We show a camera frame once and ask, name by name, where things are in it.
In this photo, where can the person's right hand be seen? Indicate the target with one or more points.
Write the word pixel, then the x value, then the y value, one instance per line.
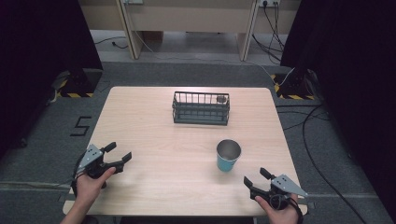
pixel 278 214

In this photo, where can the small dark round object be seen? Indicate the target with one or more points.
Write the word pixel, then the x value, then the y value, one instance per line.
pixel 221 99

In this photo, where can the person's left hand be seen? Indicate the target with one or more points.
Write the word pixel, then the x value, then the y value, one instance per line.
pixel 90 187

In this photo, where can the beige desk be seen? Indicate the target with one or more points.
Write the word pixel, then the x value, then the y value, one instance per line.
pixel 190 18

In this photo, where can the white power strip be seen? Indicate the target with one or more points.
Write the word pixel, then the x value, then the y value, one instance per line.
pixel 133 1

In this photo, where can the blue cup with metal inside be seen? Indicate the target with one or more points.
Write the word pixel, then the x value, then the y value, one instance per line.
pixel 228 155

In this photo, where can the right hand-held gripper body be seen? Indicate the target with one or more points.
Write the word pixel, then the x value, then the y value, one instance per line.
pixel 284 185

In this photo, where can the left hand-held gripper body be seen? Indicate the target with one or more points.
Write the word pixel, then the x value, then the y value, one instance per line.
pixel 90 156

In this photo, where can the black curtain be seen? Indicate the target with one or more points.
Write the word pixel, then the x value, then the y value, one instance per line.
pixel 37 56
pixel 351 77

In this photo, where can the white wall socket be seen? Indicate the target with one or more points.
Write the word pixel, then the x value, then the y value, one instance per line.
pixel 269 2

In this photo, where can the stand base with striped tape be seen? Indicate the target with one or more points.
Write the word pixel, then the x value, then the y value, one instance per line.
pixel 294 87
pixel 79 84

